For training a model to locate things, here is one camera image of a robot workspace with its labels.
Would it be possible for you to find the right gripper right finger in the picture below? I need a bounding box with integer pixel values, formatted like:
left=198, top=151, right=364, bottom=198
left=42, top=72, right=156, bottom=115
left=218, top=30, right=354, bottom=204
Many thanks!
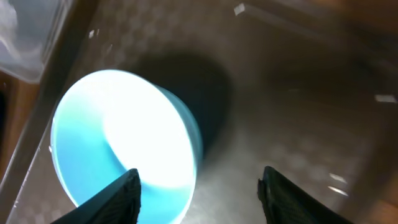
left=257, top=166, right=352, bottom=224

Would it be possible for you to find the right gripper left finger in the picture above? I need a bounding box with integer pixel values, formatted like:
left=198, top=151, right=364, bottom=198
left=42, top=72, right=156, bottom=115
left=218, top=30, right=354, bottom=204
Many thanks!
left=52, top=169, right=141, bottom=224

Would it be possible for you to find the light blue bowl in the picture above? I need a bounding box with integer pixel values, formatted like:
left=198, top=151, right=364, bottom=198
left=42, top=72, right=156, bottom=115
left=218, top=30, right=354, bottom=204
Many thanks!
left=50, top=70, right=203, bottom=223

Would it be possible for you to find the clear plastic waste bin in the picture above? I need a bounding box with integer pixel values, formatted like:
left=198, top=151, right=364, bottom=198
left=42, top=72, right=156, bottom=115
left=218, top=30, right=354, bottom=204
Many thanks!
left=1, top=0, right=74, bottom=83

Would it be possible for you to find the dark brown serving tray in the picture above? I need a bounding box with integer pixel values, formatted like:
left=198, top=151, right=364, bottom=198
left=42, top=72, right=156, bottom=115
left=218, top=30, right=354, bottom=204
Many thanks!
left=1, top=0, right=397, bottom=223

